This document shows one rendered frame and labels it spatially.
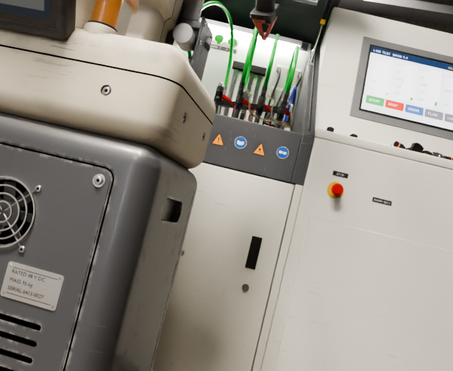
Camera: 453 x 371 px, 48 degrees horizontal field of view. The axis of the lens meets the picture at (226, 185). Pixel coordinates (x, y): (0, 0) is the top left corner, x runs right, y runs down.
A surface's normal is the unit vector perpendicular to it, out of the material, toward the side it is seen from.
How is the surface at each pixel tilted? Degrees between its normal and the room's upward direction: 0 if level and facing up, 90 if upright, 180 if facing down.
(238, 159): 90
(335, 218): 90
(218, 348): 90
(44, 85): 90
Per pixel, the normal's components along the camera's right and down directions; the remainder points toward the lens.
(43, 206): -0.15, -0.11
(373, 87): 0.05, -0.30
